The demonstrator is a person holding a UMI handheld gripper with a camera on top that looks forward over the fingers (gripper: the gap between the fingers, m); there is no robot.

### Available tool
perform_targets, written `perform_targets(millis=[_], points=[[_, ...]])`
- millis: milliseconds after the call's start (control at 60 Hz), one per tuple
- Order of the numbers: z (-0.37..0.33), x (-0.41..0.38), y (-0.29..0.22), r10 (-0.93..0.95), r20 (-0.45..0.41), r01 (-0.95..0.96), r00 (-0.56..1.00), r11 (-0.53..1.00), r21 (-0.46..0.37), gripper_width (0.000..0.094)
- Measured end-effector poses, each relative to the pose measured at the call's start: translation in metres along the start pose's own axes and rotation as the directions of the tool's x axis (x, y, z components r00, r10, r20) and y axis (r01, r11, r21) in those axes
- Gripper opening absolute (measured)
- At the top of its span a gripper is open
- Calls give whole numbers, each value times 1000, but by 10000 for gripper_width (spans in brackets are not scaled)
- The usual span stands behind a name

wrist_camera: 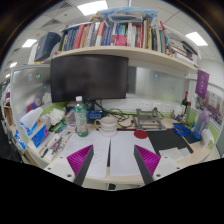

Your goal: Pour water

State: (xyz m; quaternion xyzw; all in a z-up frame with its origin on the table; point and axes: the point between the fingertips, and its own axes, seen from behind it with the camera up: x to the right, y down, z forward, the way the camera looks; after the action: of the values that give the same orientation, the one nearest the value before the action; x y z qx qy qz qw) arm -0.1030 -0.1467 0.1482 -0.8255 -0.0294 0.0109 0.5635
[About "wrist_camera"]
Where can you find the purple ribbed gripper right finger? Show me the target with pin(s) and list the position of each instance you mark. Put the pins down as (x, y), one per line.
(147, 162)

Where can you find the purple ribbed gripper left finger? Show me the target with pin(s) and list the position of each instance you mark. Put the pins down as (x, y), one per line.
(79, 163)

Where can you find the green plastic water bottle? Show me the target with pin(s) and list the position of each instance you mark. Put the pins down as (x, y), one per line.
(80, 117)

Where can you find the left white paper sheet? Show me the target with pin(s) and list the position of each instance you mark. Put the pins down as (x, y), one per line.
(77, 148)

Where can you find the white paper sheet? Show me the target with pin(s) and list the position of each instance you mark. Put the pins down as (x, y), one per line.
(122, 160)
(77, 148)

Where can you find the right white paper sheet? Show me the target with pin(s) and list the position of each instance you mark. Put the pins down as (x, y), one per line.
(122, 160)

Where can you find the small white paper note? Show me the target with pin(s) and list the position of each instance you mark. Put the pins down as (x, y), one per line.
(175, 153)

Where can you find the black desk mat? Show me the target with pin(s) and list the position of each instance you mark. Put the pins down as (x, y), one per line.
(156, 140)

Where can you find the red round coaster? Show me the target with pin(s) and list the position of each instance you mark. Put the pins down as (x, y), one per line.
(140, 134)

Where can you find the black pen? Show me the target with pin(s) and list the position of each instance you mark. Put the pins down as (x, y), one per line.
(45, 151)

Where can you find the grey metal laptop stand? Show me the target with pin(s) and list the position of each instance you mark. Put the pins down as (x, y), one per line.
(148, 120)

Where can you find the white ceramic mug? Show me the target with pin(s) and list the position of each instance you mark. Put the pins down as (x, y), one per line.
(107, 126)

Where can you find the blue electronic box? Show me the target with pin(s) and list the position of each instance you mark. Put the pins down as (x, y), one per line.
(95, 114)

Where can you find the blue tissue box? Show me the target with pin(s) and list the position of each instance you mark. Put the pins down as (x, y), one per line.
(34, 127)

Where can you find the purple spray bottle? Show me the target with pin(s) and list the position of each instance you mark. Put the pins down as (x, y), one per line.
(201, 124)

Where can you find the dark glass bottle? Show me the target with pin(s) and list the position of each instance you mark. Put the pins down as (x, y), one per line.
(185, 102)

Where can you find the black computer monitor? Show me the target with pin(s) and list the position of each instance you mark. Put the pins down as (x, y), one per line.
(91, 76)

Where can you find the purple hanging banner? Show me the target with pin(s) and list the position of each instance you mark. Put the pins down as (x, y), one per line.
(202, 83)

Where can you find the dark blue binder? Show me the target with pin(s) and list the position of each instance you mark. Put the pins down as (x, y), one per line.
(45, 45)

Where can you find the row of books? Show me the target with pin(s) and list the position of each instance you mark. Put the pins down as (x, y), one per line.
(129, 34)

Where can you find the wooden wall shelf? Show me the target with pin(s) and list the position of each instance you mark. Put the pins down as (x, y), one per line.
(134, 54)

